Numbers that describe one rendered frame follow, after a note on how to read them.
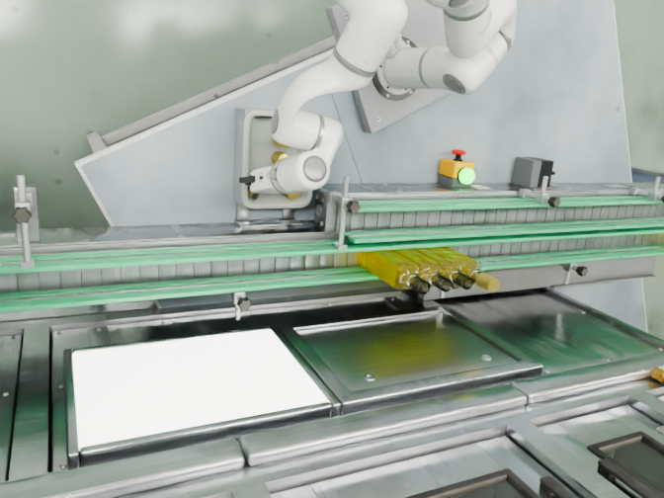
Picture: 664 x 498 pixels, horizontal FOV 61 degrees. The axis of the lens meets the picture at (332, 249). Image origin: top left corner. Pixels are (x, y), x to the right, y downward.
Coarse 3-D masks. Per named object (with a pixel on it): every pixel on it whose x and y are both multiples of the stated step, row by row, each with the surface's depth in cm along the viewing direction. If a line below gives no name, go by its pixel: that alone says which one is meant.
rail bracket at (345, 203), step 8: (344, 176) 127; (344, 184) 127; (328, 192) 133; (336, 192) 133; (344, 192) 127; (328, 200) 133; (336, 200) 130; (344, 200) 127; (344, 208) 127; (352, 208) 123; (344, 216) 129; (344, 224) 129; (344, 232) 130; (344, 248) 130
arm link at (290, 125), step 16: (320, 64) 101; (336, 64) 98; (304, 80) 100; (320, 80) 99; (336, 80) 99; (352, 80) 98; (368, 80) 100; (288, 96) 102; (304, 96) 100; (288, 112) 102; (304, 112) 107; (272, 128) 107; (288, 128) 104; (304, 128) 106; (288, 144) 108; (304, 144) 108
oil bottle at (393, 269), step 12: (360, 252) 141; (372, 252) 136; (384, 252) 135; (360, 264) 142; (372, 264) 136; (384, 264) 131; (396, 264) 127; (408, 264) 128; (384, 276) 131; (396, 276) 126; (408, 276) 125; (396, 288) 127; (408, 288) 126
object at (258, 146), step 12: (252, 120) 133; (264, 120) 134; (252, 132) 134; (264, 132) 135; (252, 144) 135; (264, 144) 136; (252, 156) 135; (264, 156) 137; (252, 168) 136; (252, 204) 131; (264, 204) 133; (276, 204) 134; (288, 204) 135; (300, 204) 137
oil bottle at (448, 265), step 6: (420, 252) 138; (426, 252) 138; (432, 252) 138; (438, 252) 139; (432, 258) 134; (438, 258) 134; (444, 258) 134; (450, 258) 134; (444, 264) 130; (450, 264) 131; (456, 264) 131; (444, 270) 130; (450, 270) 130; (456, 270) 130; (444, 276) 130; (450, 276) 130
